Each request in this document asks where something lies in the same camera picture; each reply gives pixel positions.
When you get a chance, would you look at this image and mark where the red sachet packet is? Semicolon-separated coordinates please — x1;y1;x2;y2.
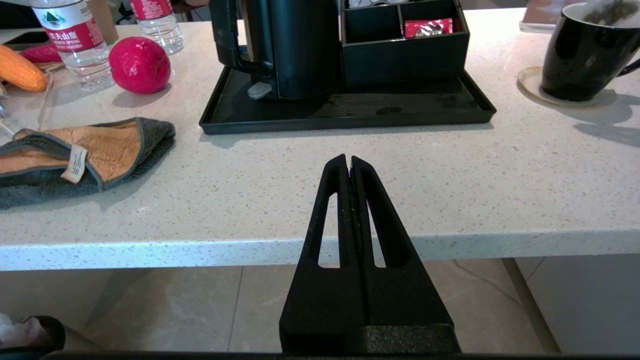
404;18;454;39

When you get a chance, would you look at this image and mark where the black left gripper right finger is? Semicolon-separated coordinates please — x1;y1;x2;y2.
350;156;461;353

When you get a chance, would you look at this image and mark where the black mug white inside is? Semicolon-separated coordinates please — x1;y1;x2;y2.
541;0;640;102

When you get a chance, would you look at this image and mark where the black compartment organizer box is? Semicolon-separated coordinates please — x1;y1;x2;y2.
340;0;471;86

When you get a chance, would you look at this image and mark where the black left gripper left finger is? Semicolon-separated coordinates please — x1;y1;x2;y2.
279;154;369;353

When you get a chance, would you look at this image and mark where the brown and black cloth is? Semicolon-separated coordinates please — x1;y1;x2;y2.
0;116;177;210

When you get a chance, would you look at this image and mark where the red ball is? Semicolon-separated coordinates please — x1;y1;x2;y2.
108;36;172;95

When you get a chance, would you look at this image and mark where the silver trash bin black liner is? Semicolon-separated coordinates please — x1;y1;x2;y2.
0;314;67;360

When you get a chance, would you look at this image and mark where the blurred red-capped water bottle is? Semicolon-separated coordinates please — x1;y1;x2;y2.
30;0;116;91

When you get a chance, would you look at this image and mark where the black serving tray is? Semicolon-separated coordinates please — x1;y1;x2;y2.
199;65;497;136

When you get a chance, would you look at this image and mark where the clear plastic bag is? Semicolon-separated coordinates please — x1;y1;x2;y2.
0;62;56;143

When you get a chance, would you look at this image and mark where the brown paper cup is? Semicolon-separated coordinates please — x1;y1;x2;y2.
87;0;121;46

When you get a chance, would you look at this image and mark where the dark pink vegetable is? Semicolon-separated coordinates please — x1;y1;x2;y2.
20;44;64;64

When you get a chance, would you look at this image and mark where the white table support frame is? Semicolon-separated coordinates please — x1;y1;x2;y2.
515;257;640;356

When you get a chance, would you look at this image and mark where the QR code sign stand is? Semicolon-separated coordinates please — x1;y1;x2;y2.
519;0;568;33

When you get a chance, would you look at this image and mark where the orange fruit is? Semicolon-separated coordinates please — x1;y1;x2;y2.
0;44;48;92

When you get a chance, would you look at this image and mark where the black electric kettle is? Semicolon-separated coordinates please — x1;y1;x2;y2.
209;0;343;101

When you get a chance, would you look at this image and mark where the beige round coaster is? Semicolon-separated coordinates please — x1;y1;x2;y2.
517;66;618;108

